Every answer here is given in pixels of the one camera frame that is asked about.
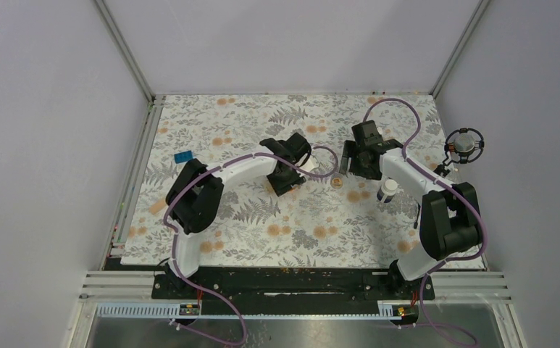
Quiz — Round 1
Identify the aluminium frame rail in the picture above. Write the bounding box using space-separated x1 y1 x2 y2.
79 268 511 320

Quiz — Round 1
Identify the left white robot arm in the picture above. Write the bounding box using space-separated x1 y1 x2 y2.
163 133 312 298

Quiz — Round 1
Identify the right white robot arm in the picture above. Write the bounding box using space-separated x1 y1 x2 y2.
340 120 486 299

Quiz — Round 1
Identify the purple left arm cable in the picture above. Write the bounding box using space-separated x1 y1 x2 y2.
162 144 340 347

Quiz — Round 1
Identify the white blue pill bottle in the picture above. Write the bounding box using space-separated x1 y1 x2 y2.
377 178 398 204

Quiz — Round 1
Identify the tan wooden block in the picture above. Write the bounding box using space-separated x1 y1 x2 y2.
149 199 167 215

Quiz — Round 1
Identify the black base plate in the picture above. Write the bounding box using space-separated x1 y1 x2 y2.
151 266 435 315

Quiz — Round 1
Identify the microphone on black stand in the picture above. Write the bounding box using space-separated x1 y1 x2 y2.
434 128 485 177

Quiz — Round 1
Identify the floral patterned mat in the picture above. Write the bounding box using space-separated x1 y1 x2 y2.
120 94 446 268

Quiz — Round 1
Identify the blue toy brick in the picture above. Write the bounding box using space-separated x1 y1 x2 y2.
173 150 193 164

